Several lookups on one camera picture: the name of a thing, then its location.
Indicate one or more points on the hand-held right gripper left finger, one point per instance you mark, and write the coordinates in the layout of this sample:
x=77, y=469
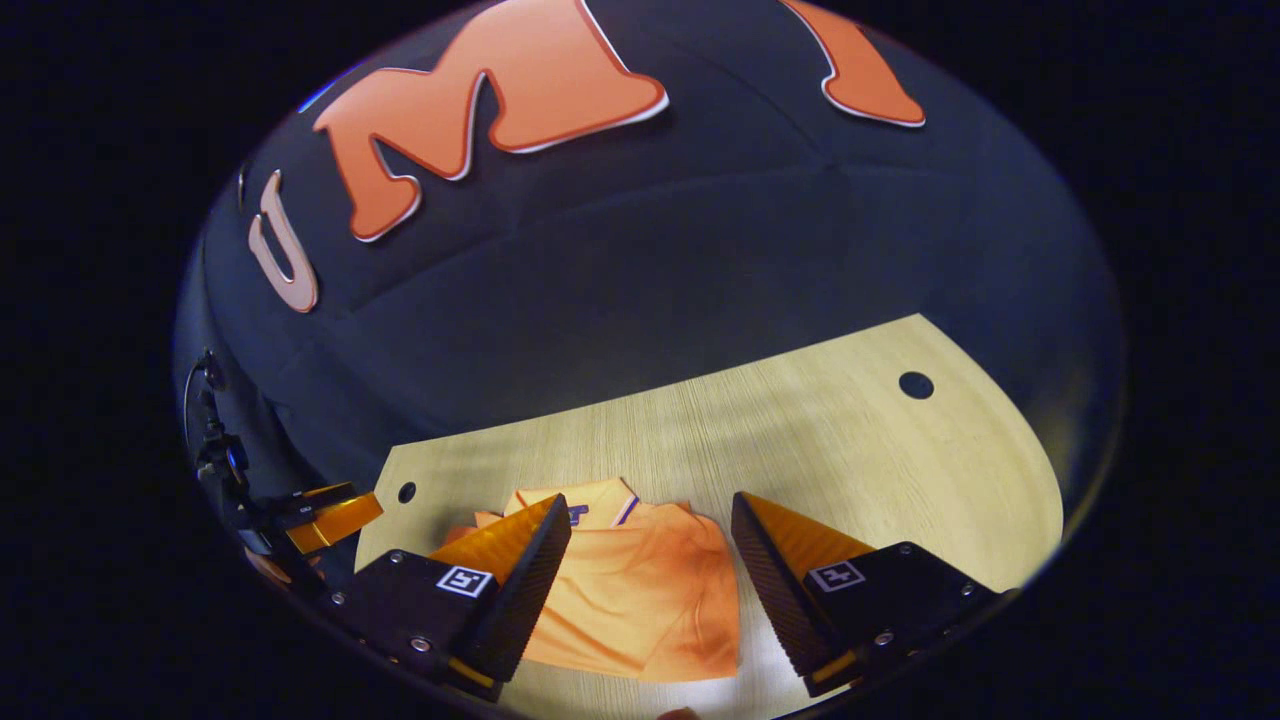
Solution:
x=535, y=590

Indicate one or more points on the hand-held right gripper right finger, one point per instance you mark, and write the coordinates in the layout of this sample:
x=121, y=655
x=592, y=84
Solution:
x=775, y=590

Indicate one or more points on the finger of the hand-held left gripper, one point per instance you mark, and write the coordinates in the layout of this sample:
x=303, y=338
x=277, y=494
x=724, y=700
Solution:
x=300, y=503
x=340, y=522

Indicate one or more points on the orange T-shirt with collar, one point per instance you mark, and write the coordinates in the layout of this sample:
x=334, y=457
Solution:
x=640, y=600

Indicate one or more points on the black round table grommet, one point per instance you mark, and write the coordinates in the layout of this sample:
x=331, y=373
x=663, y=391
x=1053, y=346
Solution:
x=916, y=385
x=407, y=492

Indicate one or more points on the black backdrop cloth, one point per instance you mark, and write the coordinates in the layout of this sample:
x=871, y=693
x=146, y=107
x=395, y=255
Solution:
x=650, y=270

